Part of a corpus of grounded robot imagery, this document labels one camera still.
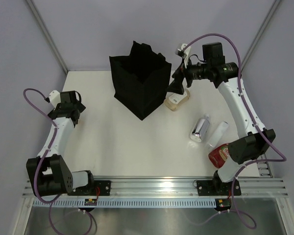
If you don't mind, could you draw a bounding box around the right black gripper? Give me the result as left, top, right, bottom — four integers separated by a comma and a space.
166, 57, 211, 95

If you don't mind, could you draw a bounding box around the shiny silver bottle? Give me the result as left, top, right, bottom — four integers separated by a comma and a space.
190, 114, 210, 142

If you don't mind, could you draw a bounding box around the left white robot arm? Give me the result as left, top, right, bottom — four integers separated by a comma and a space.
26, 90, 96, 203

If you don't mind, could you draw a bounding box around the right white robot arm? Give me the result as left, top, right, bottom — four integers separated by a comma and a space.
167, 42, 276, 194

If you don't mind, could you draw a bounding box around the black canvas bag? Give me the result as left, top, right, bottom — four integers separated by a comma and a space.
109, 41, 172, 120

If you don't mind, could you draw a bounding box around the amber soap bottle centre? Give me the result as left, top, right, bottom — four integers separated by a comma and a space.
164, 89, 190, 111

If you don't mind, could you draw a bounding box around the white frosted bottle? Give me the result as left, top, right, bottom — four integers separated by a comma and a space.
205, 121, 229, 151

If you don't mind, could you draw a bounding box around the red dish soap bottle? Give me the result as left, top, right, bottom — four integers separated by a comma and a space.
208, 143, 230, 168

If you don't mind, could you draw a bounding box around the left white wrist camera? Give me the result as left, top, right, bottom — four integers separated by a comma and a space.
45, 90, 61, 108

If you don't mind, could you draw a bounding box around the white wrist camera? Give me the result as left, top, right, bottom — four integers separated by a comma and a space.
175, 44, 191, 68
45, 90, 61, 108

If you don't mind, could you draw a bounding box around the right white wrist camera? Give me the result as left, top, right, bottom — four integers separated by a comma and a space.
175, 44, 191, 68

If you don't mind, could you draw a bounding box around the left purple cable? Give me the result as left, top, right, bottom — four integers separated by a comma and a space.
23, 88, 98, 235

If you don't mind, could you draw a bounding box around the purple cable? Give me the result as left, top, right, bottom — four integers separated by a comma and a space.
183, 33, 288, 230
23, 88, 98, 235

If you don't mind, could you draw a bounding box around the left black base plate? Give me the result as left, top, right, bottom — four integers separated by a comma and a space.
68, 180, 111, 196

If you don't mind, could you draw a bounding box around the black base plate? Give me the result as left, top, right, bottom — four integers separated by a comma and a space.
196, 179, 233, 196
68, 180, 111, 196

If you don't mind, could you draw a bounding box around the aluminium mounting rail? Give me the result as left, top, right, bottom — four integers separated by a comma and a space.
22, 177, 289, 198

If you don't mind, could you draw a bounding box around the white slotted cable duct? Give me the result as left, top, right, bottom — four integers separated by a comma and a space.
33, 198, 218, 208

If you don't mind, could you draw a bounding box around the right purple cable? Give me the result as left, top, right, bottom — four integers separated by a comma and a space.
183, 33, 288, 230

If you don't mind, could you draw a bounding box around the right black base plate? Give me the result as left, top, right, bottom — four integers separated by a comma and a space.
196, 179, 233, 196

